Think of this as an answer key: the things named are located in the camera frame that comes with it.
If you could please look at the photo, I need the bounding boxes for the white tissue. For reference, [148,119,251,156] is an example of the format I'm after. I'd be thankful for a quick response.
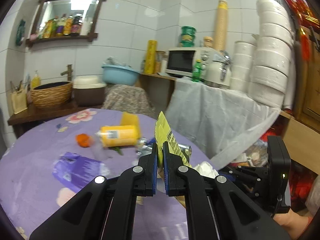
[193,161,219,179]

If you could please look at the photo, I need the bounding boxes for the purple snack bag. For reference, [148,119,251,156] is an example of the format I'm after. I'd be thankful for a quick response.
[52,152,111,193]

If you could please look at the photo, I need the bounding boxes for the orange peel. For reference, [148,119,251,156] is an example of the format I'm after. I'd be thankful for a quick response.
[75,133,93,148]

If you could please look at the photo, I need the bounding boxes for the crushed silver can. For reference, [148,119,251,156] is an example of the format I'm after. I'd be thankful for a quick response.
[135,137,156,158]

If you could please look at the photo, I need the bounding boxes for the yellow cylindrical snack can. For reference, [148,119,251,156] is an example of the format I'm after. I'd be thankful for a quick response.
[98,125,139,148]

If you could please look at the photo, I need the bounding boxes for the yellow snack wrapper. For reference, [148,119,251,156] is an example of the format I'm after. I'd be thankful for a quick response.
[154,110,193,208]

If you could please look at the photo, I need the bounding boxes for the yellow foam fruit net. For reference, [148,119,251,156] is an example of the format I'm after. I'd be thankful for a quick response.
[120,112,139,127]

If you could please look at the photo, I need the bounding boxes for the person's hand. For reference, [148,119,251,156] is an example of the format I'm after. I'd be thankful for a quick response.
[273,209,313,239]

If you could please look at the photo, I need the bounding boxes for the green vegetable scrap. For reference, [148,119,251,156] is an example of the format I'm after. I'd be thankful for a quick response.
[110,147,123,155]

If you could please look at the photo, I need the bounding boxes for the purple floral tablecloth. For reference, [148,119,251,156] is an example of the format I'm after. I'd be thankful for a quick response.
[1,109,217,239]

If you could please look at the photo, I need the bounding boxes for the white plastic sheet cover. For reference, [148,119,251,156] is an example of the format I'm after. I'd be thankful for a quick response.
[165,77,281,169]

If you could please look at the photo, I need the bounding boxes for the floral patterned cloth cover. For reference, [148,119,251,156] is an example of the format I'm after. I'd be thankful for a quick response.
[101,84,155,118]

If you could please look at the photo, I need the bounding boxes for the brown and white container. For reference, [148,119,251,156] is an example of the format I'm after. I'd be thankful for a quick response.
[73,75,106,107]

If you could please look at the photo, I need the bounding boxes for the dark wooden counter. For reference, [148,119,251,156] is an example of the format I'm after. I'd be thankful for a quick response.
[7,100,87,138]

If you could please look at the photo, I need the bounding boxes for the woven basket sink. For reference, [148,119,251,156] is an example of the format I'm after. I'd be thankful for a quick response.
[31,81,73,109]

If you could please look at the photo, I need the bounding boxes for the white electric kettle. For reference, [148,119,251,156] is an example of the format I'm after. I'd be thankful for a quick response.
[204,50,232,89]

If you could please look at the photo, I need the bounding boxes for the green soda bottle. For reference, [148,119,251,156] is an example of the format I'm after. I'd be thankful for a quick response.
[191,59,202,82]

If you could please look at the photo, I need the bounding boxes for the light blue plastic basin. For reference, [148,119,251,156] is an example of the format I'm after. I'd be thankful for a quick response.
[101,64,140,86]

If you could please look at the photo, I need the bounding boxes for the stack of white bowls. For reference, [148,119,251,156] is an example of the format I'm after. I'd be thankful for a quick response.
[248,0,293,108]

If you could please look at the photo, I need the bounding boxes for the beige utensil holder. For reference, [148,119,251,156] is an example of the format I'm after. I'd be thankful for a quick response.
[10,81,27,114]

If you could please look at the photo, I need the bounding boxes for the yellow soap dispenser bottle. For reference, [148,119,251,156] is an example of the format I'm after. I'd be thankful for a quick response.
[30,71,41,89]

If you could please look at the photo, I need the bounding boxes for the brass faucet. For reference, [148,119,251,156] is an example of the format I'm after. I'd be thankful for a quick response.
[60,64,73,81]

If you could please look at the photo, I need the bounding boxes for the white microwave oven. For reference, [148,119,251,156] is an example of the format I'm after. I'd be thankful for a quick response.
[165,47,222,79]

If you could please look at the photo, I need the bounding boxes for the tall stack paper cups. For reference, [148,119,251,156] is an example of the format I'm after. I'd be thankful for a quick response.
[213,0,228,51]

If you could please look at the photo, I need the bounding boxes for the green instant noodle cups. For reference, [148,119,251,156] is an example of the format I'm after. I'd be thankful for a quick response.
[180,25,196,47]

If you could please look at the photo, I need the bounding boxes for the wooden framed wall shelf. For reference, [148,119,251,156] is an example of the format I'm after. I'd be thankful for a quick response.
[26,0,107,48]

